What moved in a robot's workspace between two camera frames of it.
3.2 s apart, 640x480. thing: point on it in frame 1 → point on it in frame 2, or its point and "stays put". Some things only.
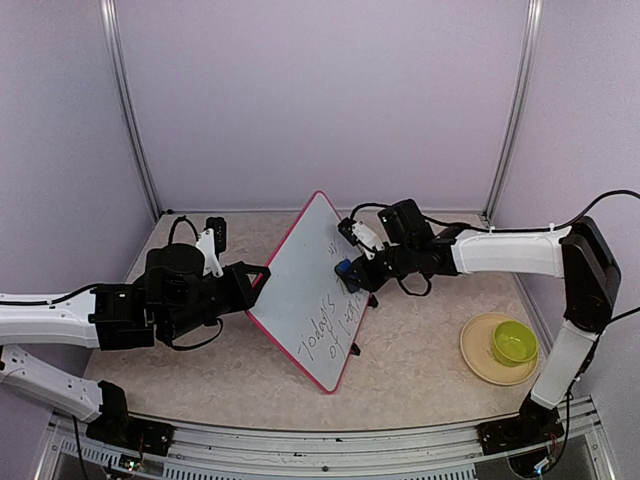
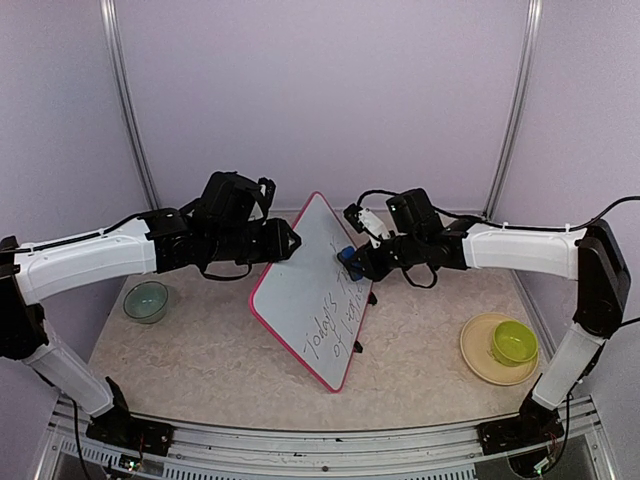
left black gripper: [245, 296] → [278, 247]
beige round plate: [478, 356] stays put
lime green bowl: [514, 343] stays put
